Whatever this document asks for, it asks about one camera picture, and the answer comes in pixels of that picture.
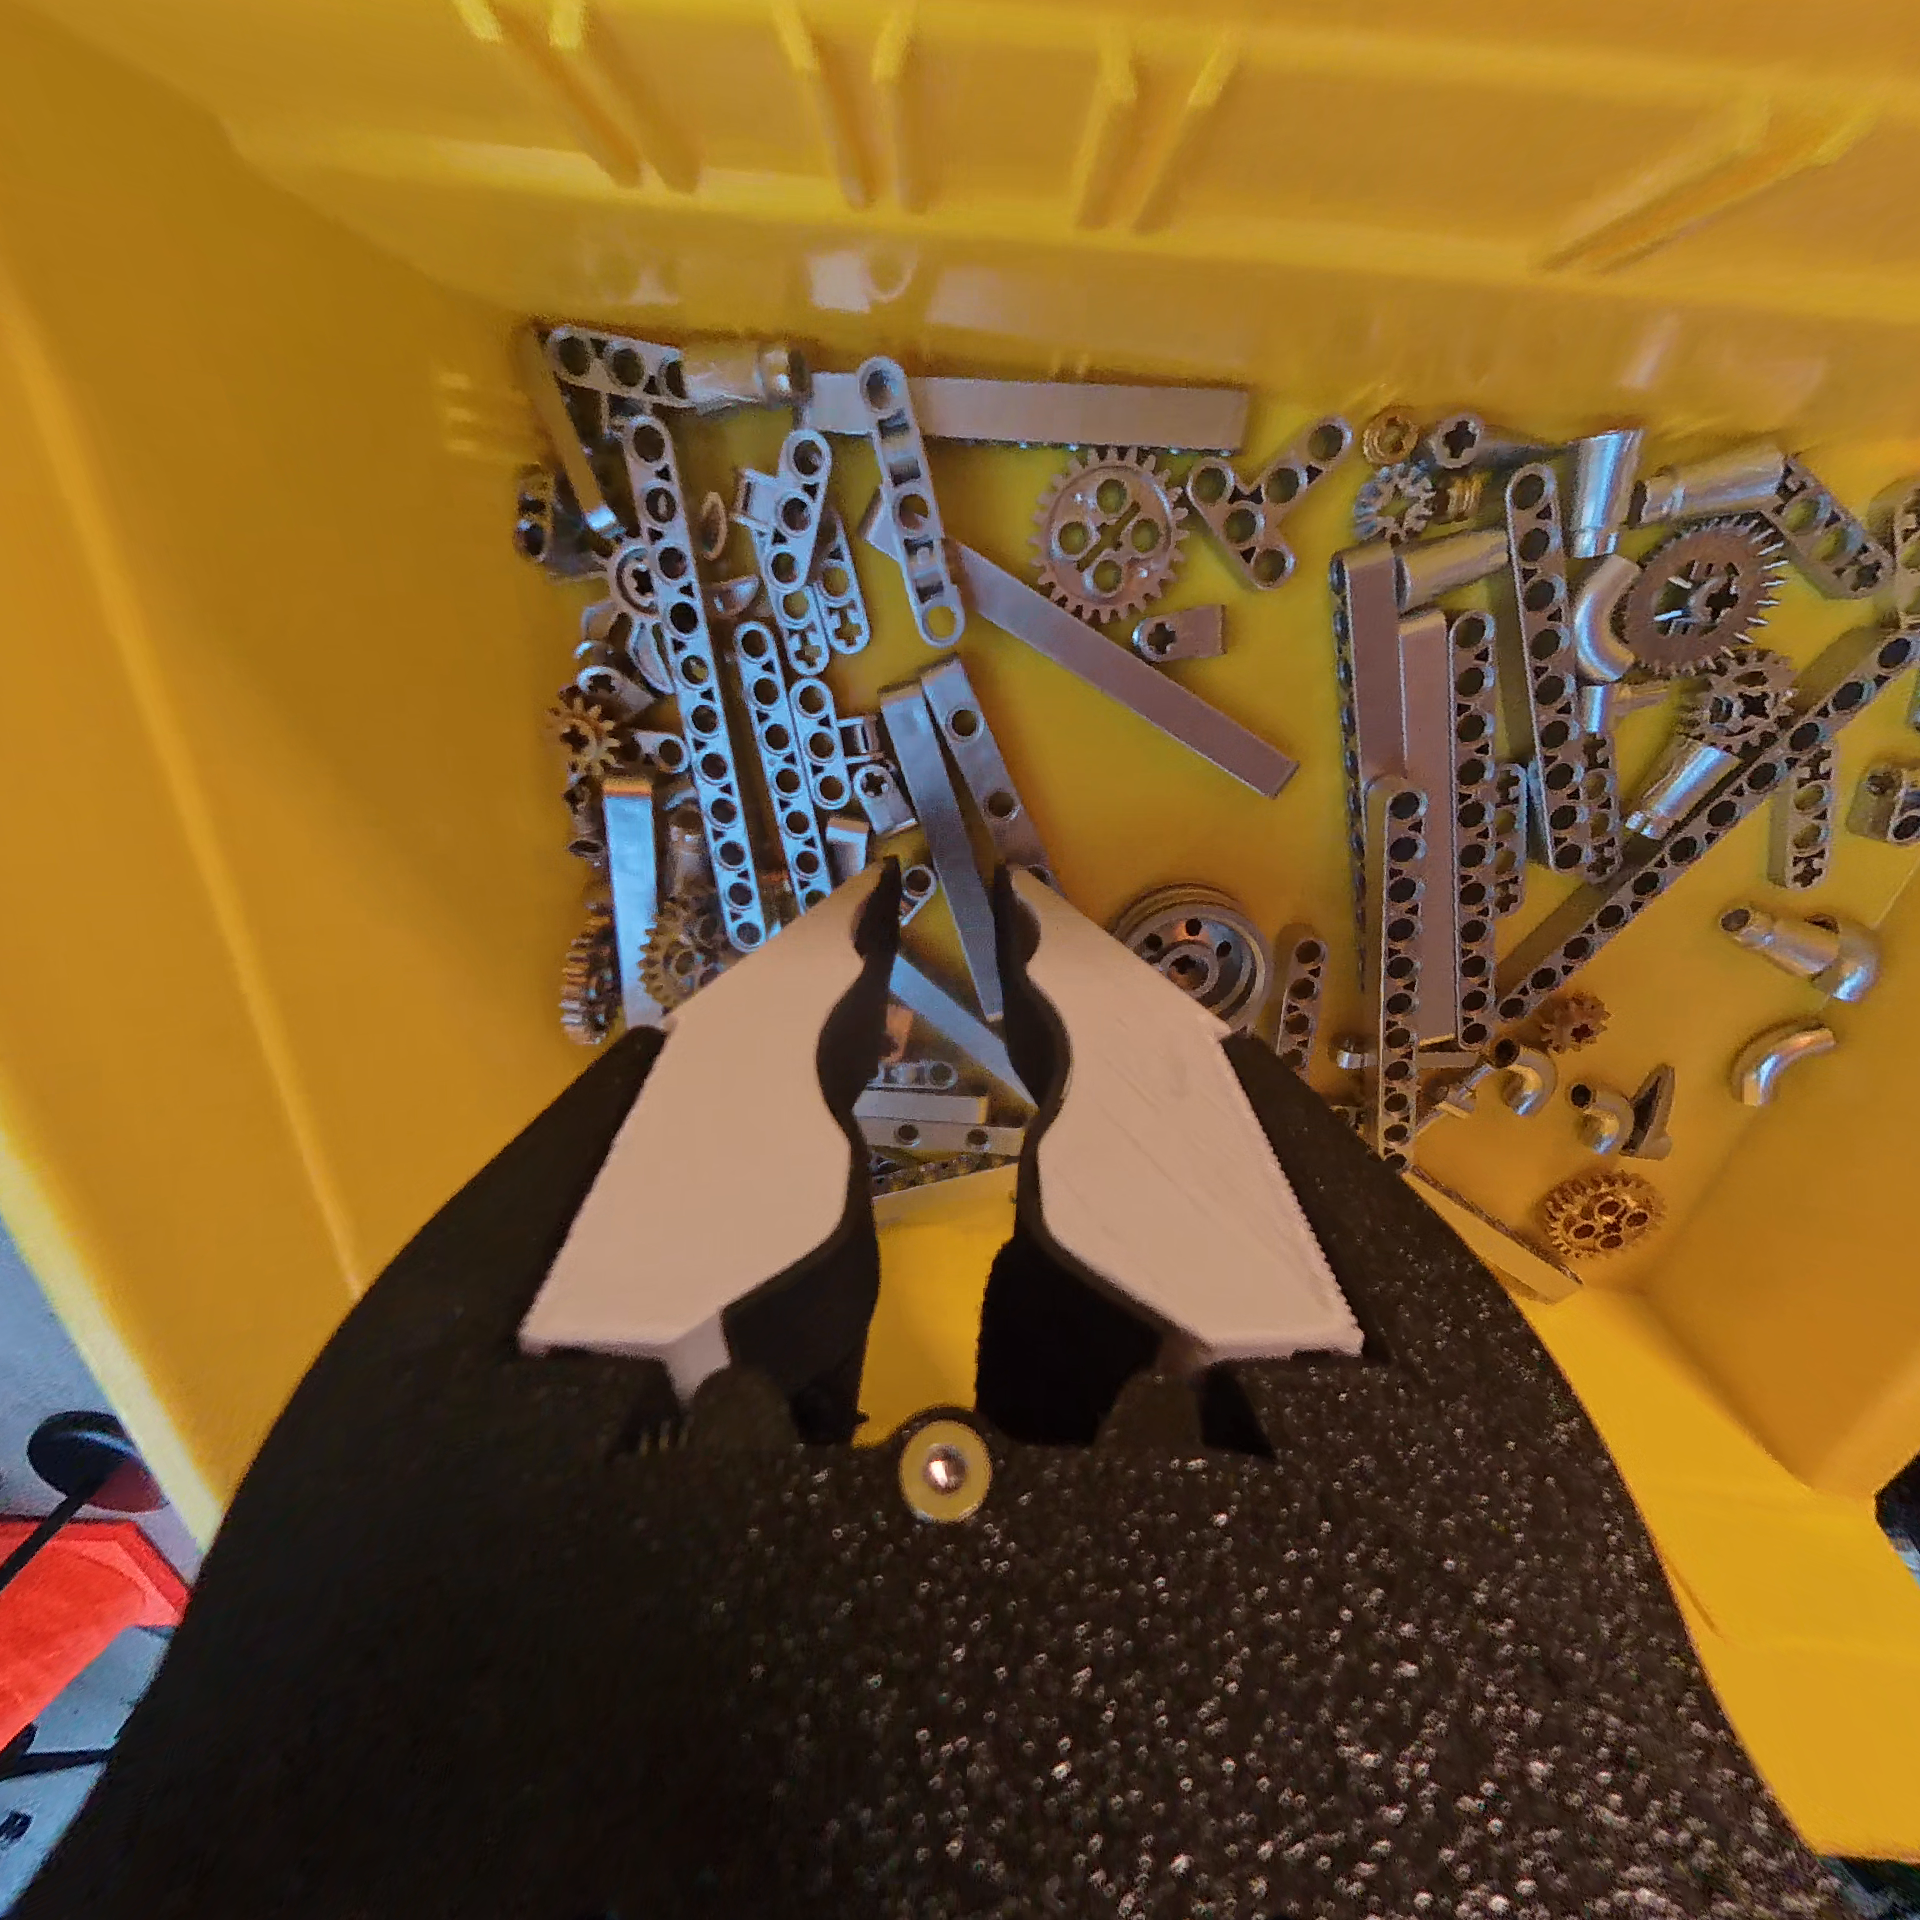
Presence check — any silver pulley wheel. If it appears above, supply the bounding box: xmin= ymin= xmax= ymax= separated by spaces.
xmin=1112 ymin=882 xmax=1272 ymax=1040

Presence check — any pile of silver beam parts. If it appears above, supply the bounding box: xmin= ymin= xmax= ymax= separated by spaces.
xmin=506 ymin=319 xmax=1920 ymax=1304

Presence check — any orange traffic cone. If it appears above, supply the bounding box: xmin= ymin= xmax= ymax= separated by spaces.
xmin=0 ymin=1512 xmax=201 ymax=1714

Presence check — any small gold gear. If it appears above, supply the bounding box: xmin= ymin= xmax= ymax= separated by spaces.
xmin=1540 ymin=1169 xmax=1665 ymax=1263

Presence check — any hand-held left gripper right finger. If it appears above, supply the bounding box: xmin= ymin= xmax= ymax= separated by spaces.
xmin=976 ymin=867 xmax=1366 ymax=1369

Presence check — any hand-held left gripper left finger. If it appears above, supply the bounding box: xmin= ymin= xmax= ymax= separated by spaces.
xmin=518 ymin=861 xmax=905 ymax=1403

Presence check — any yellow plastic bin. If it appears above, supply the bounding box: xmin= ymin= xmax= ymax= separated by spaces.
xmin=0 ymin=0 xmax=1920 ymax=1865

